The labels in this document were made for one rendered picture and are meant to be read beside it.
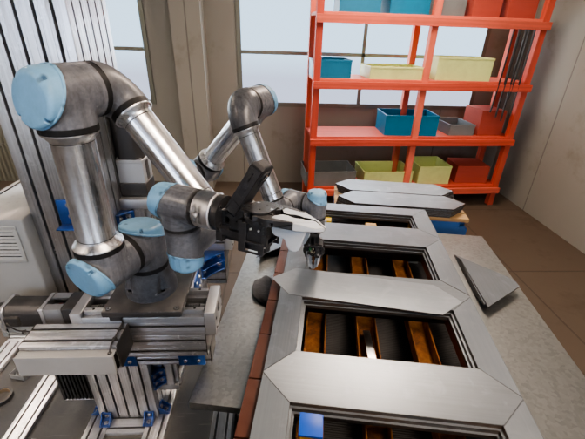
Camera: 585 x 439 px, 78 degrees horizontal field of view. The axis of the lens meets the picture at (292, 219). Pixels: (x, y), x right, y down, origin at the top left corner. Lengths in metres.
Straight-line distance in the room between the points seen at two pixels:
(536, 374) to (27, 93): 1.62
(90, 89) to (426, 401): 1.13
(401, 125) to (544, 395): 3.06
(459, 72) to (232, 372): 3.55
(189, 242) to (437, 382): 0.83
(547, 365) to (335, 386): 0.79
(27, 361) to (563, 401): 1.59
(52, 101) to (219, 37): 3.71
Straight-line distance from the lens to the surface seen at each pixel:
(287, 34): 4.40
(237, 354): 1.45
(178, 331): 1.22
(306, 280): 1.49
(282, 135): 4.56
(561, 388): 1.56
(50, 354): 1.25
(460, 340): 1.42
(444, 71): 4.11
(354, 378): 1.17
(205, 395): 1.35
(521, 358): 1.59
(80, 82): 0.87
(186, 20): 4.25
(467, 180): 4.65
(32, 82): 0.85
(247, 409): 1.13
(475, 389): 1.26
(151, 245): 1.06
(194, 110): 4.33
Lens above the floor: 1.75
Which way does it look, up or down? 27 degrees down
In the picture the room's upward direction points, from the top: 2 degrees clockwise
